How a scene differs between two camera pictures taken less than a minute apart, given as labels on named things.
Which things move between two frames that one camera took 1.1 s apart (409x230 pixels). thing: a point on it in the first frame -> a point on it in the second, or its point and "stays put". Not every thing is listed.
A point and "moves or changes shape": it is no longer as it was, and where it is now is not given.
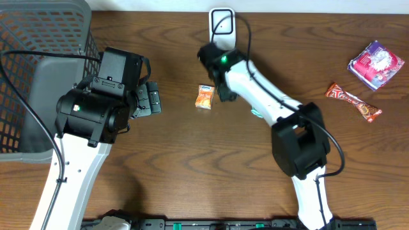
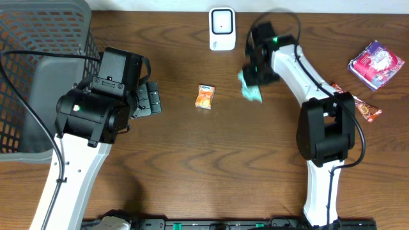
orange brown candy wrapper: x=369 y=111 stays put
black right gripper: x=224 y=92 -> x=255 y=76
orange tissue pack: x=204 y=96 stays put
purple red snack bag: x=375 y=66 stays put
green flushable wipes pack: x=256 y=112 moves or changes shape
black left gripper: x=153 y=96 stays put
